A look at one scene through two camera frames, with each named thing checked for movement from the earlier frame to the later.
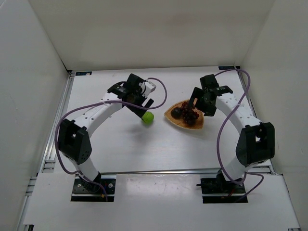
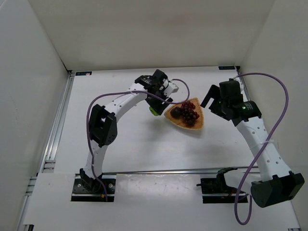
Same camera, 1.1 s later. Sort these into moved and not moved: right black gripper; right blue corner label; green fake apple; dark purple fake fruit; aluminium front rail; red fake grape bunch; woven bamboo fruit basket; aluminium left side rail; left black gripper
Moved: left black gripper; green fake apple; right black gripper
Not moved: woven bamboo fruit basket; aluminium front rail; dark purple fake fruit; aluminium left side rail; right blue corner label; red fake grape bunch
